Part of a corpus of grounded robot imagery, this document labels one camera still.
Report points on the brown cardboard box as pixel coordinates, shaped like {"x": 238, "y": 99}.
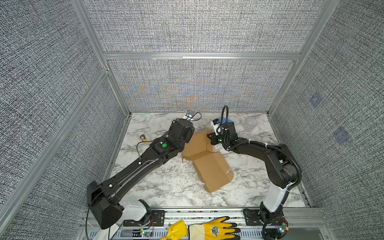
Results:
{"x": 212, "y": 168}

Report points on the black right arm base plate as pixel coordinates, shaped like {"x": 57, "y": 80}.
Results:
{"x": 257, "y": 217}

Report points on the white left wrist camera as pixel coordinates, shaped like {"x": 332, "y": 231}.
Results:
{"x": 189, "y": 115}

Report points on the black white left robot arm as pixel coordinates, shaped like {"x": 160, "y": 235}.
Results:
{"x": 104, "y": 199}

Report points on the small brown yellow toy figure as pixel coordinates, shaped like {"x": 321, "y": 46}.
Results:
{"x": 143, "y": 138}

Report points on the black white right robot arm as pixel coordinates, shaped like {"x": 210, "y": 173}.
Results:
{"x": 282, "y": 169}

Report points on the yellow black work glove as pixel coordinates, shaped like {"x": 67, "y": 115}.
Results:
{"x": 217, "y": 229}

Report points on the blue green sponge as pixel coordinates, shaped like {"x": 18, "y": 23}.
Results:
{"x": 225, "y": 120}

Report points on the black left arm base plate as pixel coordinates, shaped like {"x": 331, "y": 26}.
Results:
{"x": 156, "y": 218}

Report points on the clear round plastic lid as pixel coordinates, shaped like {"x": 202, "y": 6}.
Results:
{"x": 251, "y": 123}

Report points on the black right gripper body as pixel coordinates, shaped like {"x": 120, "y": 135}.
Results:
{"x": 224, "y": 141}

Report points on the aluminium front rail frame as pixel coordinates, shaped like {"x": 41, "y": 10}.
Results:
{"x": 293, "y": 224}

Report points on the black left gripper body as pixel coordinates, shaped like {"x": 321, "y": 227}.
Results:
{"x": 191, "y": 134}

